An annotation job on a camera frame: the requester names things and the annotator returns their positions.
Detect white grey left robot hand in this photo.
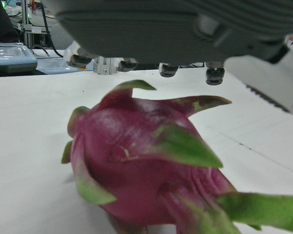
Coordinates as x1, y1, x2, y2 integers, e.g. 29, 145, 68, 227
41, 0, 293, 121

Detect aluminium profile post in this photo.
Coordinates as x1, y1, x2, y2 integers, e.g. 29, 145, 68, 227
92, 55, 119, 75

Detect person in dark clothing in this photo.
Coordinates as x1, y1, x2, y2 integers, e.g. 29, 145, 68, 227
0, 0, 21, 44

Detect aluminium machine frame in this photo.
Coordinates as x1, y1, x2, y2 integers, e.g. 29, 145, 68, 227
20, 0, 52, 47

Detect pink green dragon fruit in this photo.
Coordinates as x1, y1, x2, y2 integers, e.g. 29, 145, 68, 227
61, 79, 293, 234

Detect teach pendant with red button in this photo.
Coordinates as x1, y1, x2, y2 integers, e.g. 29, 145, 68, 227
0, 43, 39, 75

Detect black pendant cable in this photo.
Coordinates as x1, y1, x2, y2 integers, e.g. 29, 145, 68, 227
40, 3, 64, 59

